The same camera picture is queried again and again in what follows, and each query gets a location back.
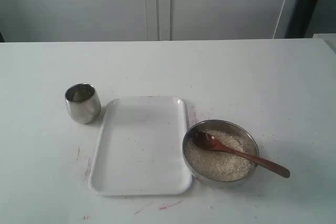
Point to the steel cup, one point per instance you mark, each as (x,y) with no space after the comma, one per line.
(83,103)

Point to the white rectangular plastic tray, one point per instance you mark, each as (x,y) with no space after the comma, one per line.
(139,149)

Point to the white uncooked rice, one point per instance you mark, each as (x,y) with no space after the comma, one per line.
(220,166)

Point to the brown wooden spoon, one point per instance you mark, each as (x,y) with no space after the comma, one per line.
(207,142)

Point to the dark door frame post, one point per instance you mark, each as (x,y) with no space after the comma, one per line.
(300,18)

